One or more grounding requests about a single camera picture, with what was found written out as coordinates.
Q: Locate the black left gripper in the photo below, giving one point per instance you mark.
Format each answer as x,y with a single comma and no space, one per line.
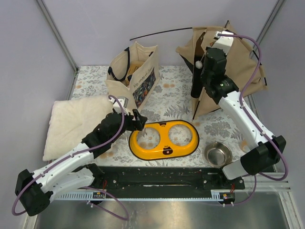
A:
138,124

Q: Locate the beige pet tent fabric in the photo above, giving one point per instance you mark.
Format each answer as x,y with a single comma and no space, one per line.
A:
193,51

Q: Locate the black tent pole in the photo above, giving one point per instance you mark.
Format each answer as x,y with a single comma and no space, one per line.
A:
160,32
256,52

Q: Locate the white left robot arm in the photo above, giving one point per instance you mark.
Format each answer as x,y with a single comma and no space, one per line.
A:
36,190

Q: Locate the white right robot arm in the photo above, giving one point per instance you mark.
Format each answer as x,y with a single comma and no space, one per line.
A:
266,149

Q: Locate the stainless steel pet bowl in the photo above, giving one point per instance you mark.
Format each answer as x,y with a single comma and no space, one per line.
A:
218,154

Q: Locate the cream canvas tote bag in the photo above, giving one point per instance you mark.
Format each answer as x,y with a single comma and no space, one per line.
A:
143,81

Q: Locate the brown cardboard box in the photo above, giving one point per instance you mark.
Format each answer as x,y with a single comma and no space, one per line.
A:
134,66

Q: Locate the white fluffy cushion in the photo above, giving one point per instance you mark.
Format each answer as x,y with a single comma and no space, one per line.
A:
71,121

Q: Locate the white pompom toy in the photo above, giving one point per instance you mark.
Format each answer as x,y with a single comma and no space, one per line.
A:
198,64

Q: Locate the pink capped bottle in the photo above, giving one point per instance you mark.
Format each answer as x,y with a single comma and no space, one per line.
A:
244,146

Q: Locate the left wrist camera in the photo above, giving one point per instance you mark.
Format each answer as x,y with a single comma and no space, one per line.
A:
116,102

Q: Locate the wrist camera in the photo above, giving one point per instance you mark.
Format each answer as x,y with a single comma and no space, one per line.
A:
116,102
224,41

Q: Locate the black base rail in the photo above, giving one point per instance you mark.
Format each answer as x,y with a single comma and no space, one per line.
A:
163,179

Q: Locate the white slotted cable duct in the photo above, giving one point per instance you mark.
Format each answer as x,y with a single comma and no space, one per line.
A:
147,195

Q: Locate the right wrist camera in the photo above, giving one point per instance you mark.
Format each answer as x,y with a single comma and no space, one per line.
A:
224,41

